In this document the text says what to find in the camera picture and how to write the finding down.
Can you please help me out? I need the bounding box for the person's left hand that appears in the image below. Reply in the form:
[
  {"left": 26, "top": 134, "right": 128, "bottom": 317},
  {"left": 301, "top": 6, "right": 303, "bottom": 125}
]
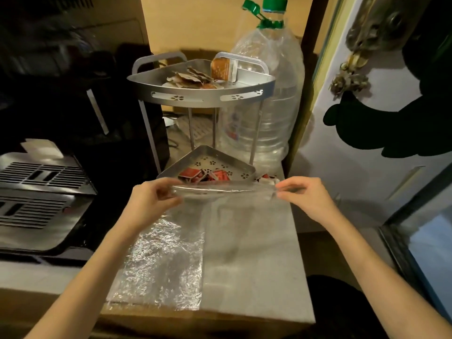
[{"left": 128, "top": 178, "right": 184, "bottom": 230}]

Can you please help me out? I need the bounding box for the person's right hand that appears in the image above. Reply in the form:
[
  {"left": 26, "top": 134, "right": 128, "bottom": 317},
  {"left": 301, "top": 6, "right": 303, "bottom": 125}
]
[{"left": 275, "top": 176, "right": 342, "bottom": 228}]

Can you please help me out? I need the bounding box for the clear plastic bag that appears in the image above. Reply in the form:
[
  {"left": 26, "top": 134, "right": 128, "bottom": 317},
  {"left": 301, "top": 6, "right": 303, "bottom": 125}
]
[{"left": 105, "top": 182, "right": 280, "bottom": 312}]

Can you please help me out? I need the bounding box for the person's right forearm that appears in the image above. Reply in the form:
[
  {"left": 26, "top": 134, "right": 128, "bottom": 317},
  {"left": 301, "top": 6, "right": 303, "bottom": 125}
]
[{"left": 317, "top": 212, "right": 452, "bottom": 339}]

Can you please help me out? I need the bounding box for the person's left forearm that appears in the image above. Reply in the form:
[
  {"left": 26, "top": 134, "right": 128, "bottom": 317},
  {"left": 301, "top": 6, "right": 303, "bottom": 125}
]
[{"left": 24, "top": 208, "right": 157, "bottom": 339}]

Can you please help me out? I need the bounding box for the pile of red sauce packets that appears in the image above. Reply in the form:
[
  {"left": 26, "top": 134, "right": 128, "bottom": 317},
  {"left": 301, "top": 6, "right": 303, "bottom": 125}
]
[{"left": 178, "top": 168, "right": 280, "bottom": 185}]

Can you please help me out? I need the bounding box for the white printed paper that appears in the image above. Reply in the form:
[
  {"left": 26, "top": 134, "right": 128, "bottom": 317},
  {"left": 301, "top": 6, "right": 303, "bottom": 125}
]
[{"left": 175, "top": 116, "right": 217, "bottom": 142}]

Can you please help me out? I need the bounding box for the large clear water bottle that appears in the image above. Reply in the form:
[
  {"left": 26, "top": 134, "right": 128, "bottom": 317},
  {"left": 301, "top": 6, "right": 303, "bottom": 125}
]
[{"left": 217, "top": 0, "right": 306, "bottom": 167}]

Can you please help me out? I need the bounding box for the grey topped cardboard box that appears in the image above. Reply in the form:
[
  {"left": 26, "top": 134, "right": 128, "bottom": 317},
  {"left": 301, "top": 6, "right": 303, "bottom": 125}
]
[{"left": 99, "top": 165, "right": 317, "bottom": 336}]

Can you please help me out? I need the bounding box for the silver two-tier corner rack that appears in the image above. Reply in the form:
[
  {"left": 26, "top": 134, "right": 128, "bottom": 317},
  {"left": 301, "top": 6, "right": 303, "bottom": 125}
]
[{"left": 126, "top": 52, "right": 276, "bottom": 184}]

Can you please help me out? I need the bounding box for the pile of torn brown packets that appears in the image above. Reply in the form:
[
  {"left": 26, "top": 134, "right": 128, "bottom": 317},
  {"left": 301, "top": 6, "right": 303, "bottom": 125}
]
[{"left": 166, "top": 67, "right": 226, "bottom": 91}]

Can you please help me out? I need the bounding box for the silver slotted drip tray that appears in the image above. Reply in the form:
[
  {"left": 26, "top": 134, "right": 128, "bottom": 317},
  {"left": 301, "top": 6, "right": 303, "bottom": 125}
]
[{"left": 0, "top": 152, "right": 98, "bottom": 252}]

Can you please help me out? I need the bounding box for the orange sauce packet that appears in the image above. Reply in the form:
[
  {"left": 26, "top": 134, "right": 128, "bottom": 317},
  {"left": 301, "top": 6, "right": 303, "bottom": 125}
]
[{"left": 211, "top": 58, "right": 237, "bottom": 82}]

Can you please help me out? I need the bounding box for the white folded card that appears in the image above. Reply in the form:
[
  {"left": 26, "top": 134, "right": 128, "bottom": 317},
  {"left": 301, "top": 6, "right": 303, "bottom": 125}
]
[{"left": 20, "top": 138, "right": 65, "bottom": 159}]

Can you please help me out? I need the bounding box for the person's leg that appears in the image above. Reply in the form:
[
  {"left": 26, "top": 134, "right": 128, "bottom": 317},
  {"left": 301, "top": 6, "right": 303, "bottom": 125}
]
[{"left": 306, "top": 274, "right": 391, "bottom": 339}]

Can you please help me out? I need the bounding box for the black coffee machine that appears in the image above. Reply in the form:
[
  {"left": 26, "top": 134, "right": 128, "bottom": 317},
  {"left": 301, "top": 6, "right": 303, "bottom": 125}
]
[{"left": 0, "top": 0, "right": 171, "bottom": 262}]

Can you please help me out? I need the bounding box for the dark framed glass panel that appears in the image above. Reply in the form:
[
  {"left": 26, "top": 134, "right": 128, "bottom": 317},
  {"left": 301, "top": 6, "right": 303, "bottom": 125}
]
[{"left": 379, "top": 166, "right": 452, "bottom": 316}]

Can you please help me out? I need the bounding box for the brass door latch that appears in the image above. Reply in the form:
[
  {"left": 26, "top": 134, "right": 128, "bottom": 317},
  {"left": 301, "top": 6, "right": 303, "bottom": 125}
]
[{"left": 329, "top": 0, "right": 426, "bottom": 100}]

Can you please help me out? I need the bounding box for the brown cardboard panel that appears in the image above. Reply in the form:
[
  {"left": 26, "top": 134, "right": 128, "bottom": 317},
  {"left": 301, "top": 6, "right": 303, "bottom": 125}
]
[{"left": 140, "top": 0, "right": 315, "bottom": 57}]

